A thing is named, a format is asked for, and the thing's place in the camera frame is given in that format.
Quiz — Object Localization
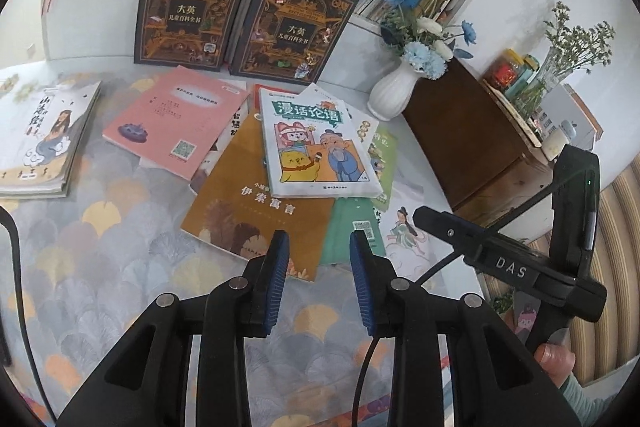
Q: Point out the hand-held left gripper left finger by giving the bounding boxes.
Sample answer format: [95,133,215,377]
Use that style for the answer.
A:
[55,229,291,427]

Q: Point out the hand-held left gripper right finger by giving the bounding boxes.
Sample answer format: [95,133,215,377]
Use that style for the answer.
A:
[349,229,583,427]

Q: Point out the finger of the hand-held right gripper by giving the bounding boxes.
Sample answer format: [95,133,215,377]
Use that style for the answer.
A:
[412,206,493,258]

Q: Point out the white book green-robed figure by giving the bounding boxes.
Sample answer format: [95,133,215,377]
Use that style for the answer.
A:
[379,202,451,273]

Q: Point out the teal paperback book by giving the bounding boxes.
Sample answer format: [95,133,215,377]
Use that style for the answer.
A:
[320,196,387,266]

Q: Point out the light green book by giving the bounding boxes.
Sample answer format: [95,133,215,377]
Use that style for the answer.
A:
[367,127,399,214]

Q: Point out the brown fable book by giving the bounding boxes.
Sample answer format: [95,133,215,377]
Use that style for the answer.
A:
[180,107,337,284]

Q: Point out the cartoon comic book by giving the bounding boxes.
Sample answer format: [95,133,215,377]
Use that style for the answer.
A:
[258,83,385,200]

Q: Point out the white book cartoon faces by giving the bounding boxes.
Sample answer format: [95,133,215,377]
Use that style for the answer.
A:
[192,109,261,192]

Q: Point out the pink paperback book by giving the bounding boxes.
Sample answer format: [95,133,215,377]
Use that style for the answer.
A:
[102,66,252,181]

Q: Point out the white girl illustrated book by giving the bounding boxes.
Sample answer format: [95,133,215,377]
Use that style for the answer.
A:
[0,79,101,199]

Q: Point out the person's right forearm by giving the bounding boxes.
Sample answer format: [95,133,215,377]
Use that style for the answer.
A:
[557,374,616,427]

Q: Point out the person's right hand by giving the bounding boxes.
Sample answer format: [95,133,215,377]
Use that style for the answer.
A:
[532,342,576,378]

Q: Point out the beige striped cushion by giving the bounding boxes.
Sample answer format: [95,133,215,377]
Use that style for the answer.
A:
[475,167,640,388]

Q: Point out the small cream jar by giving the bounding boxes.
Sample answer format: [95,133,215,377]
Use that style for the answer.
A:
[541,138,565,162]

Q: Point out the wooden cabinet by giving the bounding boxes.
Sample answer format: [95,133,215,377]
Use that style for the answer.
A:
[402,57,568,228]

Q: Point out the white box appliance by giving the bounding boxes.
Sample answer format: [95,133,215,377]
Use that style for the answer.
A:
[540,84,601,152]

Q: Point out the white ribbed vase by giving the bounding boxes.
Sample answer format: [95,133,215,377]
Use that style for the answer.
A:
[369,57,426,122]

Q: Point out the fan patterned tablecloth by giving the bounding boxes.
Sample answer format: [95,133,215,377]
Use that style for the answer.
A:
[0,67,501,427]

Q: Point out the glass vase dried flowers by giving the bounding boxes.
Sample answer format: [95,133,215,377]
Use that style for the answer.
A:
[517,1,617,108]

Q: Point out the small glass jar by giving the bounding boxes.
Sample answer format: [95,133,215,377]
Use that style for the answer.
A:
[520,53,541,82]

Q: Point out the glass jar red label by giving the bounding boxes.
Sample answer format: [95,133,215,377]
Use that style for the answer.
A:
[484,48,526,90]

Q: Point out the blue white flower bouquet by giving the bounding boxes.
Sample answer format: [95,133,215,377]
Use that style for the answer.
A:
[377,0,476,82]

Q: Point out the dark ornate encyclopedia book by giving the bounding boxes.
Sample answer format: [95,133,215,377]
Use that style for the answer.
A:
[229,0,360,86]
[132,0,253,72]

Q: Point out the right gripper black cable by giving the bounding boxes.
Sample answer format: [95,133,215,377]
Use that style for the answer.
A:
[351,177,568,427]

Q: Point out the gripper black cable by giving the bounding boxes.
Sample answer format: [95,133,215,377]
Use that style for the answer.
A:
[351,177,568,427]
[0,204,21,368]

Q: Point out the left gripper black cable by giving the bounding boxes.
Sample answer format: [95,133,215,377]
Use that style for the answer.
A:
[0,204,21,368]

